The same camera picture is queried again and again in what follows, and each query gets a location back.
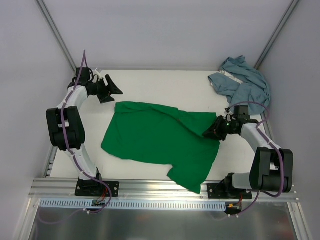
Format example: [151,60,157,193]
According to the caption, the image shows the green t shirt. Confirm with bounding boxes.
[101,101,220,194]

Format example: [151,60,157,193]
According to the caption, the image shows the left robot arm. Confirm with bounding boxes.
[46,67,123,198]

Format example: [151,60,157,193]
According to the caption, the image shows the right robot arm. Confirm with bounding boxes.
[202,104,294,199]

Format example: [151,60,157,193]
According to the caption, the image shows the blue grey t shirt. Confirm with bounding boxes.
[208,56,271,116]

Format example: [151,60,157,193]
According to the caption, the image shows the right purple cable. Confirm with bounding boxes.
[224,101,287,218]

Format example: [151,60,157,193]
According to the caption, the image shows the purple cable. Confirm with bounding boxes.
[37,49,113,225]
[224,101,287,218]

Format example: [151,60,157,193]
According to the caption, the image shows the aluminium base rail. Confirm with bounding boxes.
[28,177,300,201]

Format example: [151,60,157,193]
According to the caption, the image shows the left aluminium frame post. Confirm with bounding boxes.
[35,0,77,72]

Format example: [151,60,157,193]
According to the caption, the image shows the aluminium frame post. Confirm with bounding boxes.
[35,0,77,72]
[254,0,301,70]

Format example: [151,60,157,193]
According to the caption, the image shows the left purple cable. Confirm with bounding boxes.
[37,49,113,225]

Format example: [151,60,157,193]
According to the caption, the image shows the white slotted cable duct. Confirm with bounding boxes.
[39,198,227,212]

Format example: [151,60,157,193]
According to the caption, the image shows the right aluminium frame post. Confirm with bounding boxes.
[254,0,301,70]

